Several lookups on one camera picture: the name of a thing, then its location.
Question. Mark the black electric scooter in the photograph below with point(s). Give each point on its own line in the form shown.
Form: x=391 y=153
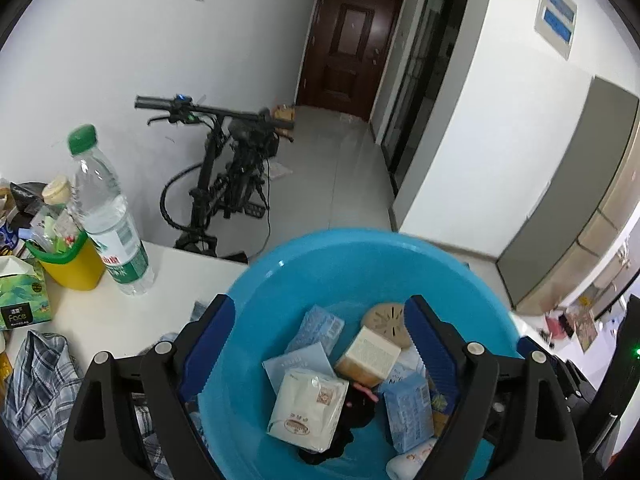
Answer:
x=235 y=170

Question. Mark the grey-blue cardboard box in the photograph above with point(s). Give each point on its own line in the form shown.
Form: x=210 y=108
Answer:
x=300 y=362

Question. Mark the green tissue box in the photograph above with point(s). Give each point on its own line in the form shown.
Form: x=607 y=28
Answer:
x=22 y=292

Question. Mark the clear water bottle green cap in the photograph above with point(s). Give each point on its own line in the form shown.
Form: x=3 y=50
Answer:
x=107 y=220

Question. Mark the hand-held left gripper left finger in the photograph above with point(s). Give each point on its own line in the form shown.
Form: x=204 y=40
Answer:
x=210 y=345

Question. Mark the grey wall panel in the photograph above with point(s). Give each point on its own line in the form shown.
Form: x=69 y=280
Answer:
x=556 y=15

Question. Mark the brown cardboard box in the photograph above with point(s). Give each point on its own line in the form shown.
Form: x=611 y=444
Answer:
x=284 y=117

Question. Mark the white tissue pack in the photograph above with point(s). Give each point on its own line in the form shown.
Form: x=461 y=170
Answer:
x=307 y=410

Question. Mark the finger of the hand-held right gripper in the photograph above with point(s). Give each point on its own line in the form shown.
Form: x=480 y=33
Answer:
x=577 y=390
x=523 y=345

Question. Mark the yellow packet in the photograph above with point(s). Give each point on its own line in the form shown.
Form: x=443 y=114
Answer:
x=2 y=365

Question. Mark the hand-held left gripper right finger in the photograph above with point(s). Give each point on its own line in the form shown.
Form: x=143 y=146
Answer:
x=430 y=355

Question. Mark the round wooden coaster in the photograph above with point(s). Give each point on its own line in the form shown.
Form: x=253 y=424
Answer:
x=385 y=317

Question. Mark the cream capped bottle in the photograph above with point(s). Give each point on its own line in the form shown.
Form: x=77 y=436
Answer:
x=57 y=195

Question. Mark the blue plaid cloth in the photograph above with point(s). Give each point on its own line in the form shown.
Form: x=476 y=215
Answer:
x=45 y=385

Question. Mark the black framed glass door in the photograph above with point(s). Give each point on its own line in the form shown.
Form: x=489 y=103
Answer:
x=425 y=75

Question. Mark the white packet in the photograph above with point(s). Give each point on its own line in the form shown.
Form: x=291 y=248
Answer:
x=406 y=364

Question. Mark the pink bow hair clip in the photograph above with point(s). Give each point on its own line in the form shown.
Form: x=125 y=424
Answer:
x=365 y=391

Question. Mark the black snack bag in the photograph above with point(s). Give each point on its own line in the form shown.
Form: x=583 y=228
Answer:
x=27 y=200

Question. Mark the dark brown door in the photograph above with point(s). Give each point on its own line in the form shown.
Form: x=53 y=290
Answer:
x=350 y=45

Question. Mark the black fluffy scrunchie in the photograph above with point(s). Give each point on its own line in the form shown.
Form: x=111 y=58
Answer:
x=357 y=412

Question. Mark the bunch of small sachets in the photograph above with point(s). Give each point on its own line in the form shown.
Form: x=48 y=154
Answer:
x=52 y=232

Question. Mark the yellow plastic container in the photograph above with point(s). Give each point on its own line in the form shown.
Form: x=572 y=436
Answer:
x=72 y=267

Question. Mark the white and orange box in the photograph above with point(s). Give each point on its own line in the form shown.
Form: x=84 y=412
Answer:
x=372 y=355

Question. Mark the blue plastic basin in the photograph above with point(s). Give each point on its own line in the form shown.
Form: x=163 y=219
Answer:
x=310 y=270

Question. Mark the beige refrigerator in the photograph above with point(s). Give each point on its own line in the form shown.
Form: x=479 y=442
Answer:
x=575 y=200

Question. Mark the blue small box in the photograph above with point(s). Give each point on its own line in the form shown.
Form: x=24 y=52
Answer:
x=407 y=410

